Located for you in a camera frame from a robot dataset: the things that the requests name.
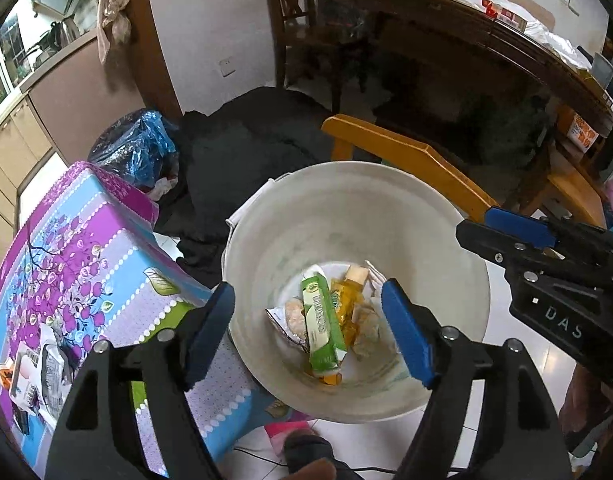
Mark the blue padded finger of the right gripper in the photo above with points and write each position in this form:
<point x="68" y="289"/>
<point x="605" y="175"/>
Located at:
<point x="526" y="229"/>

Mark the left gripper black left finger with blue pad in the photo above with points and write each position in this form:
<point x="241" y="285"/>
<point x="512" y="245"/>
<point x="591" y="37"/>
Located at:
<point x="97" y="436"/>

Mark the green white carton box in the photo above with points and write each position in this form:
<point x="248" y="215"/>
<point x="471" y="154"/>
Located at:
<point x="327" y="349"/>

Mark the white blue plastic mailer bag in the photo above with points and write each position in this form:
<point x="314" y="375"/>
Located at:
<point x="56" y="377"/>

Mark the beige kitchen cabinets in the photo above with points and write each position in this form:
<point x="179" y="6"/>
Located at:
<point x="60" y="109"/>

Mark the kitchen window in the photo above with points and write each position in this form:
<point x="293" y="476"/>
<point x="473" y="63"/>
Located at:
<point x="14" y="64"/>

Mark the orange wooden chair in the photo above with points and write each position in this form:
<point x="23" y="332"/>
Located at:
<point x="555" y="178"/>

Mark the white pink medicine box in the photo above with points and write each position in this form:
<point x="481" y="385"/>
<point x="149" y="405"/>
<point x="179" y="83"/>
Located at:
<point x="24" y="390"/>

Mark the orange white paper package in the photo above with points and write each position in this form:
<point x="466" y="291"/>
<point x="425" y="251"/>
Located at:
<point x="6" y="377"/>

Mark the dark wooden dining table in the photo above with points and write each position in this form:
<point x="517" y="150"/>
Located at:
<point x="484" y="96"/>

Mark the floral purple blue tablecloth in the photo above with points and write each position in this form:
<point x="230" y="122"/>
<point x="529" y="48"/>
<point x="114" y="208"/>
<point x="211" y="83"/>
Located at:
<point x="87" y="263"/>

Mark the yellow oil bottle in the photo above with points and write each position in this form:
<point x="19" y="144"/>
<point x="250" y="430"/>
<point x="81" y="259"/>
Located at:
<point x="346" y="294"/>

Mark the white plastic bucket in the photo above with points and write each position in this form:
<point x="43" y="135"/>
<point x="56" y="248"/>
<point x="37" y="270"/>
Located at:
<point x="360" y="223"/>

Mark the silver foil snack wrapper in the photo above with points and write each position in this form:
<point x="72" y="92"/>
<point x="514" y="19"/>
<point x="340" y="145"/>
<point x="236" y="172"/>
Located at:
<point x="289" y="322"/>

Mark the blue black garbage bag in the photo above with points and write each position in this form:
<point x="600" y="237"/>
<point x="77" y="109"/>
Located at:
<point x="139" y="148"/>

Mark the black cloth pile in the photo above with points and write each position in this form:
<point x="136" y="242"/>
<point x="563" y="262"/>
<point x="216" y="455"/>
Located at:
<point x="228" y="155"/>

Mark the dark wooden chair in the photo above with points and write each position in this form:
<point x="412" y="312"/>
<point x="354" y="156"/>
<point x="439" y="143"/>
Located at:
<point x="305" y="47"/>

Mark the steel kettle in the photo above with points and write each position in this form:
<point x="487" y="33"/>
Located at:
<point x="63" y="33"/>

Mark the hanging pink cloth bags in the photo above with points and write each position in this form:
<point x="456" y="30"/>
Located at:
<point x="113" y="27"/>

